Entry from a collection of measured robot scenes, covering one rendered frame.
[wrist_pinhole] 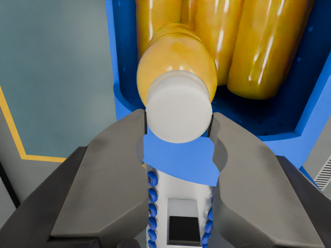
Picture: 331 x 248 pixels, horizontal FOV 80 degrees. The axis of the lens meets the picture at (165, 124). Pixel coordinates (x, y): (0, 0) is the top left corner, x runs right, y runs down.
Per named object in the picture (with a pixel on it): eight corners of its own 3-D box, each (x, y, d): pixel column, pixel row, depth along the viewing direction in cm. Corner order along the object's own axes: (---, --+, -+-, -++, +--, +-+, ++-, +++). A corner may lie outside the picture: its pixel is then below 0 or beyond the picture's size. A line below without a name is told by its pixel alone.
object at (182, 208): (167, 202, 70) (166, 249, 57) (168, 195, 68) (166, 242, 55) (196, 204, 70) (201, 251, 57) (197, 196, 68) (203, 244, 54)
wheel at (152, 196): (152, 206, 62) (158, 203, 63) (152, 197, 59) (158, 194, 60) (145, 196, 65) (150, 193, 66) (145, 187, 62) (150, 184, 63)
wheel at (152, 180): (152, 190, 58) (158, 187, 59) (152, 179, 55) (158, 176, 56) (145, 180, 61) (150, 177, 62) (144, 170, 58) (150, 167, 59)
